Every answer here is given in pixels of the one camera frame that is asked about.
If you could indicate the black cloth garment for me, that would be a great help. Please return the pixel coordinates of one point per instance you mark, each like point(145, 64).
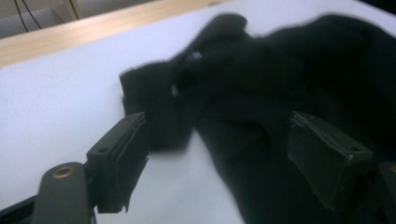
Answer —
point(249, 93)

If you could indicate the white table mat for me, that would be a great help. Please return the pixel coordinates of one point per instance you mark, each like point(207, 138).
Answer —
point(62, 109)

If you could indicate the beige wooden shelf unit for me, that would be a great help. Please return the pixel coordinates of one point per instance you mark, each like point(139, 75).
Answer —
point(46, 15)

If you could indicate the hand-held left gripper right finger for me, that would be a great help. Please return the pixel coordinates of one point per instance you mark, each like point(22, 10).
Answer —
point(327, 158)

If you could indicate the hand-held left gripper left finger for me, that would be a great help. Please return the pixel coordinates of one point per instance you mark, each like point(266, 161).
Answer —
point(118, 161)

